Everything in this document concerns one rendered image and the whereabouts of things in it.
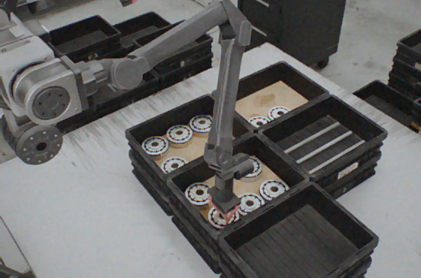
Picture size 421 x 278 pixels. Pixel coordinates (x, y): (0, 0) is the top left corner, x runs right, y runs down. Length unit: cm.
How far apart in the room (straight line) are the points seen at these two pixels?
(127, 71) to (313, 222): 83
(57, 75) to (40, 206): 91
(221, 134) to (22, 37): 59
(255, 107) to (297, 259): 76
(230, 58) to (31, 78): 56
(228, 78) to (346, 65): 256
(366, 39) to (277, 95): 219
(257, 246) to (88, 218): 66
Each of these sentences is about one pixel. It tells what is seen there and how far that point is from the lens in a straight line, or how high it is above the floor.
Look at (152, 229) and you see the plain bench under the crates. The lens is 189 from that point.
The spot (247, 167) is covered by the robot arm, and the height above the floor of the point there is 108.
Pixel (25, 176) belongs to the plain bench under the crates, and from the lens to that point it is 218.
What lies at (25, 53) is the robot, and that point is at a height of 153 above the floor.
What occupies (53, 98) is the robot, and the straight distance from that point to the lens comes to 125.
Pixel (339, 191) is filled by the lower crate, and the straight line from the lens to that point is 198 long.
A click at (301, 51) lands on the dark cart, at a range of 353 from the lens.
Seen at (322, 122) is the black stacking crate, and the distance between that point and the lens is 212.
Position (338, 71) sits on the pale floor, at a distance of 391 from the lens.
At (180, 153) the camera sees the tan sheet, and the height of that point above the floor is 83.
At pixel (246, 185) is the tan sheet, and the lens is 183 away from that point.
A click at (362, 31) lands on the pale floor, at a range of 444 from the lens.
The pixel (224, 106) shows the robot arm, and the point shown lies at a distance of 148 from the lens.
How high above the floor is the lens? 219
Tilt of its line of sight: 41 degrees down
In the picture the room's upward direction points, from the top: 1 degrees counter-clockwise
